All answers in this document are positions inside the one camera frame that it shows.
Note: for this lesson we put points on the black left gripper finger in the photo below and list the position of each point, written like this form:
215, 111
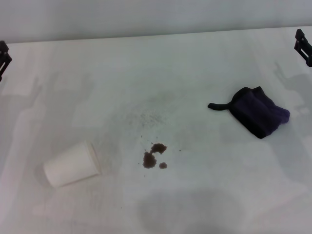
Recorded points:
5, 58

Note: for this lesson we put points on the purple rag with black trim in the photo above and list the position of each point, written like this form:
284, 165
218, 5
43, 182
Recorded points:
256, 112

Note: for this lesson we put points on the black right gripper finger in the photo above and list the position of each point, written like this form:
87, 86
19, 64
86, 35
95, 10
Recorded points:
304, 47

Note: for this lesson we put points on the dark brown liquid stain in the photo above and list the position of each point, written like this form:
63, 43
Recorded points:
148, 159

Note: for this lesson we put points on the white paper cup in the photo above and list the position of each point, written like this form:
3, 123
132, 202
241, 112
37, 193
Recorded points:
70, 165

